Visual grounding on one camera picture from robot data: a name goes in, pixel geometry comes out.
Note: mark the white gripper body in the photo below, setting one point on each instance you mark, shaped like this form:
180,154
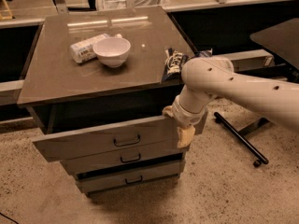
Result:
186,115

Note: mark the grey top drawer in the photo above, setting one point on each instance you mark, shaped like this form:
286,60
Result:
101,139

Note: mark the grey drawer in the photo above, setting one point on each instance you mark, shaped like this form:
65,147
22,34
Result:
101,139
119,157
131,177

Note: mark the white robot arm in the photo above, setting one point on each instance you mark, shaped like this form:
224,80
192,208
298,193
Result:
205,78

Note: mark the grey bottom drawer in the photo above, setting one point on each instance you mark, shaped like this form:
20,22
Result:
131,177

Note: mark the grey drawer cabinet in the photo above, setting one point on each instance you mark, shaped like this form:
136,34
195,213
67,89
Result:
63,95

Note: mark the grey middle drawer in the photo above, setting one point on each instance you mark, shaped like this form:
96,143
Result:
119,157

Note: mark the dark round table top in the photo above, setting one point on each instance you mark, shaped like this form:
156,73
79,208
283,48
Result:
282,39

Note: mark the blue chip bag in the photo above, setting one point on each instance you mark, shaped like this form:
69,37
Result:
175,61

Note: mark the black table base bar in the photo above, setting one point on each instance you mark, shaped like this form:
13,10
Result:
240,135

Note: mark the white ceramic bowl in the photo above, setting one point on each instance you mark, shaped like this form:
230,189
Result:
112,51

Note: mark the white plastic bottle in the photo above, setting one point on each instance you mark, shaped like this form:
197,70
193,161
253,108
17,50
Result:
82,51

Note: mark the clear plastic bin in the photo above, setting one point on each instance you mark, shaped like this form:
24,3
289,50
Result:
121,4

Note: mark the yellow wooden object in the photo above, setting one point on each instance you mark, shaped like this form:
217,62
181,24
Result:
6,13

